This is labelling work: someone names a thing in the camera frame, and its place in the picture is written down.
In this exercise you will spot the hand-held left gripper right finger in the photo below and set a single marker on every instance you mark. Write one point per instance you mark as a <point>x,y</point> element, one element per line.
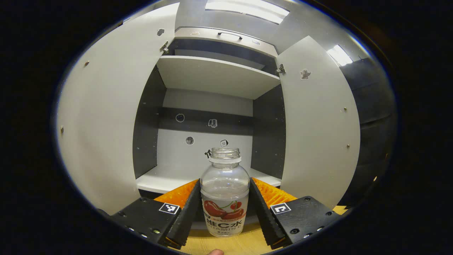
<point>263,212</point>

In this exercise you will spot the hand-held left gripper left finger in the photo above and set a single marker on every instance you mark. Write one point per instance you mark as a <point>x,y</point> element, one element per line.
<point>189,216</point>

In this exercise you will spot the clear bottle red label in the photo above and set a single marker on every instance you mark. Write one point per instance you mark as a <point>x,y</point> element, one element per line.
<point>224,191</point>

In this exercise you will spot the grey cabinet door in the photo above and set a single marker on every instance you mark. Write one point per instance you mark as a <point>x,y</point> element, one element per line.
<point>318,134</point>
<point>106,124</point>

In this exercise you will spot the grey cabinet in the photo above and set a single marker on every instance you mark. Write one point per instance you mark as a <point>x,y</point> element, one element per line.
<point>216,76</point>

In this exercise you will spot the black backdrop cloth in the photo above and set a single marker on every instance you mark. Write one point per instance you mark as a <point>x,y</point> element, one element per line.
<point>371,117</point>

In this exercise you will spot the small ceiling light panel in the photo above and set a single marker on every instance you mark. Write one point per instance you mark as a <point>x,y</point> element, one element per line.
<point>339,55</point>

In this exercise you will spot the large ceiling light panel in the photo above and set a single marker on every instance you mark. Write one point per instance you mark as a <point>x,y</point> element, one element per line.
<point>247,9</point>

